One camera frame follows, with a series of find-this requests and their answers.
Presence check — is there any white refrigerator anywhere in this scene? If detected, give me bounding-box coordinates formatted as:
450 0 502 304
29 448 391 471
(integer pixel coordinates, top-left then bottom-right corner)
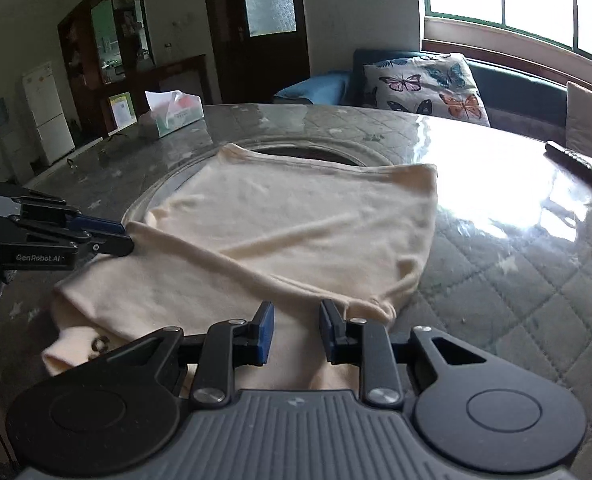
22 60 76 166

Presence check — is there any beige pillow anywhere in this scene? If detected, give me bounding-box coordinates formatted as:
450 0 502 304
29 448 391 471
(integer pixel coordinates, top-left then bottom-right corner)
565 81 592 161

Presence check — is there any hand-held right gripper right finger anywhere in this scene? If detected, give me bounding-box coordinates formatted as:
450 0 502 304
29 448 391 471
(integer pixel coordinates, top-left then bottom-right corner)
318 299 507 407

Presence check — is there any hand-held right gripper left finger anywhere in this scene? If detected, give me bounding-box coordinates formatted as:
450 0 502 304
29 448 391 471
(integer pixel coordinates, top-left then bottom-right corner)
76 301 275 408

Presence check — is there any dark wooden display cabinet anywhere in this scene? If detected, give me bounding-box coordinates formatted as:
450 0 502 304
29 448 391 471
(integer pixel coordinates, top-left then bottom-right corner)
57 0 212 138

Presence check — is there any round black table cooktop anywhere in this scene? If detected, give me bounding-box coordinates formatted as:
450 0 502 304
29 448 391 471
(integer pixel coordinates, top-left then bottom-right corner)
123 135 397 226

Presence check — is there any black remote control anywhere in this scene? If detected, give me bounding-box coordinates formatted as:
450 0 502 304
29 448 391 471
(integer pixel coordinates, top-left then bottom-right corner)
545 141 592 186

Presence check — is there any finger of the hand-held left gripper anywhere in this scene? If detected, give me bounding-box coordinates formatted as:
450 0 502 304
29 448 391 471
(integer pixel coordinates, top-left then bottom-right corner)
0 182 127 235
71 232 135 257

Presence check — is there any blue sofa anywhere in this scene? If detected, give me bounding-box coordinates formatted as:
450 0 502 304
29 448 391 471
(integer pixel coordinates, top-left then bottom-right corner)
273 49 592 161

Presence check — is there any butterfly print pillow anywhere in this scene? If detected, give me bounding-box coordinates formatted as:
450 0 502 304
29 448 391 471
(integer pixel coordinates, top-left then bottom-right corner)
362 52 492 128

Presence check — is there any cream knit garment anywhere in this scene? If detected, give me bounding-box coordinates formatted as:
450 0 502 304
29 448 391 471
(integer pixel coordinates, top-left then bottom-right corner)
41 142 439 391

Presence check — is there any blue pillow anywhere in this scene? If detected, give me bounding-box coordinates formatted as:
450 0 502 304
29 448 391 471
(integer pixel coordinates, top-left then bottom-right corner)
274 72 351 107

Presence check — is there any tissue box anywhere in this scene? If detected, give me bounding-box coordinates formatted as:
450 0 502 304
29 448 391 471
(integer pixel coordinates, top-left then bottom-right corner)
138 90 206 139

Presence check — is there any dark wooden glass door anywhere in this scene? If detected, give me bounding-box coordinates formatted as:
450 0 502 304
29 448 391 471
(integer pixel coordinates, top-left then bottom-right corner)
201 0 311 106

